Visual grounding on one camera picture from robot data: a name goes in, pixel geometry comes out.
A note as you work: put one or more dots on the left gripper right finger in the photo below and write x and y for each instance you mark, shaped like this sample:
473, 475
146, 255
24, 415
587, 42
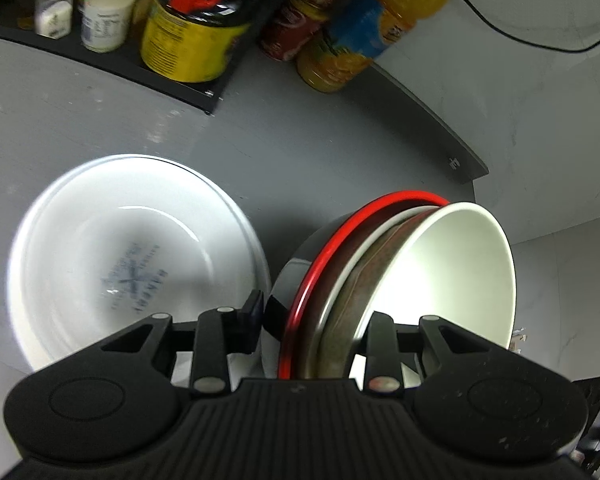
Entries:
383, 367

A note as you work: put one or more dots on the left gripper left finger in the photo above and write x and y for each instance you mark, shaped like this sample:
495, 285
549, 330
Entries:
218, 334

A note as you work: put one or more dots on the red and black bowl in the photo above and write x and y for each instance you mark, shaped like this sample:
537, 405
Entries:
301, 297

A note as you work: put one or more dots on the cream bowl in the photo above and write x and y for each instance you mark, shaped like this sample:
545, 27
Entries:
338, 309
456, 263

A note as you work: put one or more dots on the small white Bakery plate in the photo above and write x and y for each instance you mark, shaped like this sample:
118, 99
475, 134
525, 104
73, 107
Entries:
120, 238

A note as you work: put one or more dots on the dark soy sauce jug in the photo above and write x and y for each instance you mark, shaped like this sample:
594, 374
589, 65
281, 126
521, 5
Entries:
192, 41

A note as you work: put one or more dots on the red drink can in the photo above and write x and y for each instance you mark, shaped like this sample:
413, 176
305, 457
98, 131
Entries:
293, 26

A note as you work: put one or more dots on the small white jar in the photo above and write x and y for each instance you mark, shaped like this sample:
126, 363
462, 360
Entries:
105, 24

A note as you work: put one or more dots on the orange juice bottle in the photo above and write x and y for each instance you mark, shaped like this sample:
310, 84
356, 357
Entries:
352, 41

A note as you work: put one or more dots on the black metal spice rack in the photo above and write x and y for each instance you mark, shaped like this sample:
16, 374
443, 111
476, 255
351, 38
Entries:
124, 62

